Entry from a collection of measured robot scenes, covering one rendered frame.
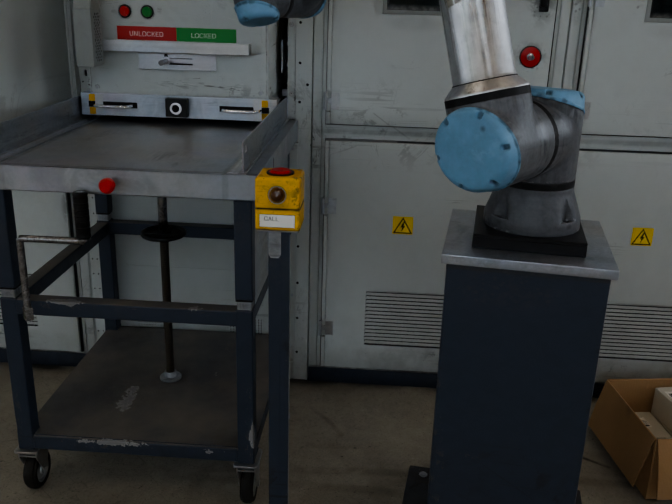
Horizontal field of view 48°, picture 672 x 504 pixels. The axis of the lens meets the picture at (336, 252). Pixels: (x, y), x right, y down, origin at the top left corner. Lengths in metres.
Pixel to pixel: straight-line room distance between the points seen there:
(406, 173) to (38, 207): 1.13
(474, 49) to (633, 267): 1.24
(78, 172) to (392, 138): 0.95
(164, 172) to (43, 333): 1.16
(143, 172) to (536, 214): 0.80
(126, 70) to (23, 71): 0.26
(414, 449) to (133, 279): 1.02
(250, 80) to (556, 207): 0.96
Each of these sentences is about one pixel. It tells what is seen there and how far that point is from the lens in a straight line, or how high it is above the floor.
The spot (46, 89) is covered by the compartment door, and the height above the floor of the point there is 0.92.
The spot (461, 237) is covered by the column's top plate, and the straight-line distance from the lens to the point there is 1.54.
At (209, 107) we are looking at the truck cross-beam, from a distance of 2.12.
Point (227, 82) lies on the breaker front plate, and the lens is 2.11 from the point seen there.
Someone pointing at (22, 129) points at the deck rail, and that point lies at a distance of 1.92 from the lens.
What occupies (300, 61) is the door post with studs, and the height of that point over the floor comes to 1.01.
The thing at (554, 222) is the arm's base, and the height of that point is 0.81.
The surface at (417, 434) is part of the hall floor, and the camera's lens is 2.27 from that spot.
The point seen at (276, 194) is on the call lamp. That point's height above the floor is 0.87.
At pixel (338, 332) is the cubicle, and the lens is 2.40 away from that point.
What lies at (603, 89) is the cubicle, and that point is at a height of 0.97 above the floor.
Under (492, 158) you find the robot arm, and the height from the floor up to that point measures 0.96.
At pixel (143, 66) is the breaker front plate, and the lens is 2.16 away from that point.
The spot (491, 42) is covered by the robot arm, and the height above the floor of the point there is 1.14.
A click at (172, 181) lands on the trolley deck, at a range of 1.62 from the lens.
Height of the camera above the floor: 1.22
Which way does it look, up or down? 19 degrees down
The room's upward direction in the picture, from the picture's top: 2 degrees clockwise
